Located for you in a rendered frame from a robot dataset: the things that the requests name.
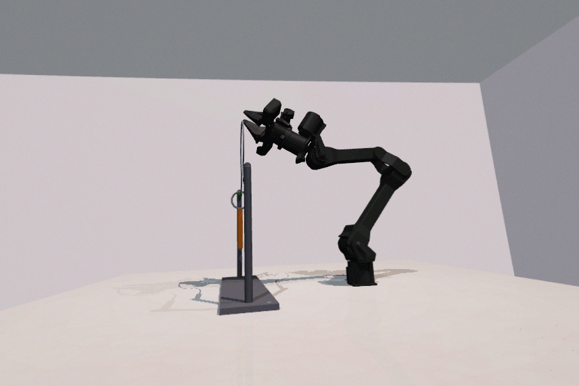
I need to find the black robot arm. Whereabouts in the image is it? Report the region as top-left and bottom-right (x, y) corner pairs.
(285, 112), (412, 287)

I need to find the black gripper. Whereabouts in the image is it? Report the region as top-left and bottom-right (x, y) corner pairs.
(243, 98), (293, 156)

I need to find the orange bar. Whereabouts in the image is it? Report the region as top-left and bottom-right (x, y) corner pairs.
(231, 191), (244, 249)

